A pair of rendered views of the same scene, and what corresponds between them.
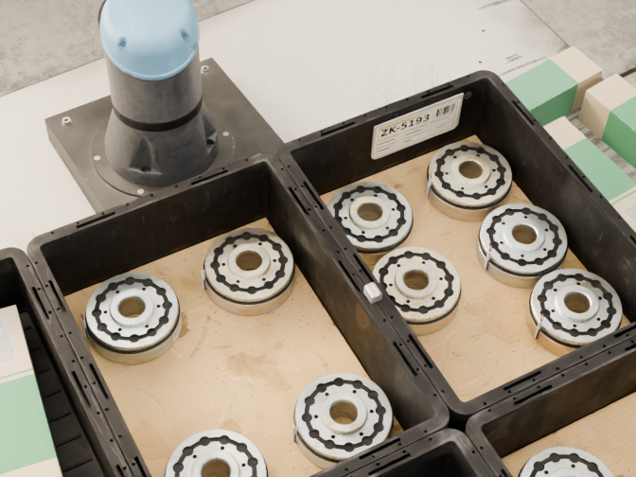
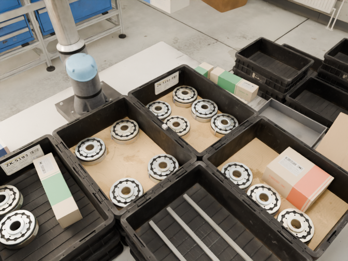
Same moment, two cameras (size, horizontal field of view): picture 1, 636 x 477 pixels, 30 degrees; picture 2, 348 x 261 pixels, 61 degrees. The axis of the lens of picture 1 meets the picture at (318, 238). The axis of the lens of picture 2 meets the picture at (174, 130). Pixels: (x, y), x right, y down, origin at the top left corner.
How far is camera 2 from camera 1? 0.29 m
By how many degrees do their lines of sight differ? 8
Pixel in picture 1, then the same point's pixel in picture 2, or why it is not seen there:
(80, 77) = (64, 92)
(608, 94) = (216, 72)
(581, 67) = (207, 66)
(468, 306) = (192, 130)
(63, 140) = (61, 109)
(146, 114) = (85, 93)
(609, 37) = not seen: hidden behind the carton
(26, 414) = (59, 184)
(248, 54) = (113, 79)
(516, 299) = (206, 125)
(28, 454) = (62, 197)
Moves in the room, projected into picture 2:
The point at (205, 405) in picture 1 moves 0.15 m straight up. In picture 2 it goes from (118, 172) to (112, 144)
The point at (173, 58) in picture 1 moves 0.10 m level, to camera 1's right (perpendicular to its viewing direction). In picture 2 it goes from (90, 73) to (116, 70)
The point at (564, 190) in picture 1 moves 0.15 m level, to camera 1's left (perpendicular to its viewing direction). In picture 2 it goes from (213, 92) to (176, 96)
